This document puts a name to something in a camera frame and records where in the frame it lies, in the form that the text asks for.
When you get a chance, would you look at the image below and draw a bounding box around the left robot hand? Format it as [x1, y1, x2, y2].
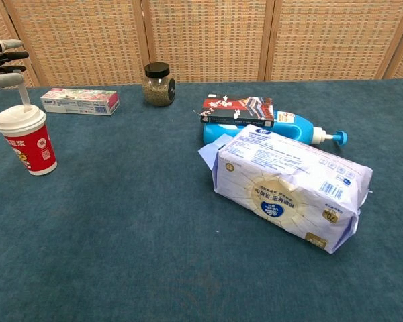
[0, 39, 30, 95]

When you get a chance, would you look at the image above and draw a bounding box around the white translucent straw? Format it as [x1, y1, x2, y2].
[15, 69, 33, 113]

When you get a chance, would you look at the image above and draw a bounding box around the red paper cup white lid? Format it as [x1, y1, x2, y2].
[0, 104, 58, 176]

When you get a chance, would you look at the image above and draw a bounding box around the glass jar black lid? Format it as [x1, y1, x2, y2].
[142, 62, 177, 108]

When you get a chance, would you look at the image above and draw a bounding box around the pink white toothpaste box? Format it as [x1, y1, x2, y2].
[40, 87, 121, 117]

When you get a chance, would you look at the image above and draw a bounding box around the woven bamboo folding screen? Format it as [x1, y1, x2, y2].
[0, 0, 403, 92]

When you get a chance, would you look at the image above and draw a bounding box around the blue pump detergent bottle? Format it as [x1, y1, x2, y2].
[202, 109, 349, 147]

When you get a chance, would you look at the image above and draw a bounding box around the red black book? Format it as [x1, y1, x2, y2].
[192, 95, 275, 129]

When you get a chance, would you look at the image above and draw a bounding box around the white wet wipes pack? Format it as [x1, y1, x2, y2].
[197, 124, 374, 254]

